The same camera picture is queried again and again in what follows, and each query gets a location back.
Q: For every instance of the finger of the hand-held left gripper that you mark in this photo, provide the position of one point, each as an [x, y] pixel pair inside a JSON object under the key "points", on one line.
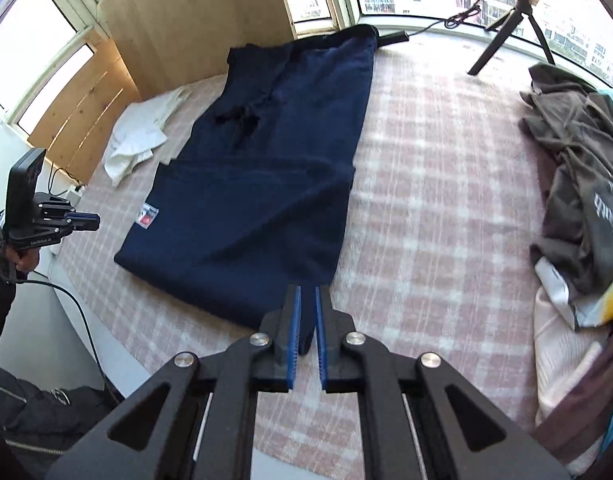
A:
{"points": [[86, 221]]}

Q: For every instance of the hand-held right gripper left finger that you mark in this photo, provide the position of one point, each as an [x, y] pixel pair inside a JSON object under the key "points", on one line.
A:
{"points": [[295, 340]]}

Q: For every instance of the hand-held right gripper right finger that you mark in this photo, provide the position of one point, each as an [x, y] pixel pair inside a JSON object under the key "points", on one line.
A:
{"points": [[320, 340]]}

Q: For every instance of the navy blue shirt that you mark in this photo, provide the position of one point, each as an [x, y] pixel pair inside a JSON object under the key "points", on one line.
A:
{"points": [[266, 185]]}

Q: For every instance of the person's left hand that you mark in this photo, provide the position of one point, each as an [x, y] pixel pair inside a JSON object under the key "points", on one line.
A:
{"points": [[29, 261]]}

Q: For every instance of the white cloth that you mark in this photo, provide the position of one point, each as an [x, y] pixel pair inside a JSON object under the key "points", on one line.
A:
{"points": [[136, 135]]}

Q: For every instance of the wooden slat panel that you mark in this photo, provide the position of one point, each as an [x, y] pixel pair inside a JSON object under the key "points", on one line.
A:
{"points": [[86, 105]]}

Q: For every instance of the pink plaid blanket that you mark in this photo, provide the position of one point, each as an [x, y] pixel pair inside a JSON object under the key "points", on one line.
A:
{"points": [[436, 210]]}

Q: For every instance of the person's black jacket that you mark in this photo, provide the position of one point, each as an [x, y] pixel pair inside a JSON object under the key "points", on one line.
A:
{"points": [[31, 410]]}

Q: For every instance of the light wooden board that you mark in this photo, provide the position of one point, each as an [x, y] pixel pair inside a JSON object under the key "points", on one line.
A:
{"points": [[186, 25]]}

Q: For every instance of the brown fleece garment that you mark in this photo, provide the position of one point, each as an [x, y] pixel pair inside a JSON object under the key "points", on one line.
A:
{"points": [[586, 410]]}

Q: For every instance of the grey printed shirt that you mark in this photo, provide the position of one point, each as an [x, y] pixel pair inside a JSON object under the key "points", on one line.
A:
{"points": [[581, 185]]}

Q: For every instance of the black inline controller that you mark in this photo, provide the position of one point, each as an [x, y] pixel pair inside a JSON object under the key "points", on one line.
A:
{"points": [[394, 38]]}

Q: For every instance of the black tripod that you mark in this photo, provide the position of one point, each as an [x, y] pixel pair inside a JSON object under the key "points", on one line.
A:
{"points": [[506, 30]]}

